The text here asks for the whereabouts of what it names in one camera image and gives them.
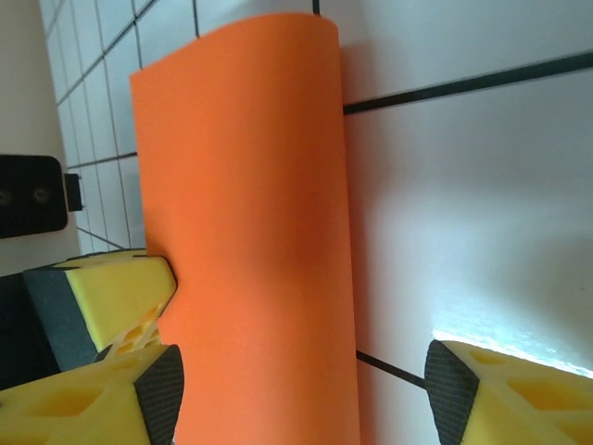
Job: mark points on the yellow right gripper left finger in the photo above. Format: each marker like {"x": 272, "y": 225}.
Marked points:
{"x": 69, "y": 408}

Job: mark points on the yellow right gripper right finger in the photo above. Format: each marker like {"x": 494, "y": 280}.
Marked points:
{"x": 533, "y": 408}

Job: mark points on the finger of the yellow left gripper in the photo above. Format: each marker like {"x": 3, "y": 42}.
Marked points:
{"x": 120, "y": 287}

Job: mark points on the orange cloth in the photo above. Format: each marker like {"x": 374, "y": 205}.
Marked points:
{"x": 250, "y": 185}

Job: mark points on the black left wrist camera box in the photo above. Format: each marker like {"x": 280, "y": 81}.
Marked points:
{"x": 28, "y": 199}

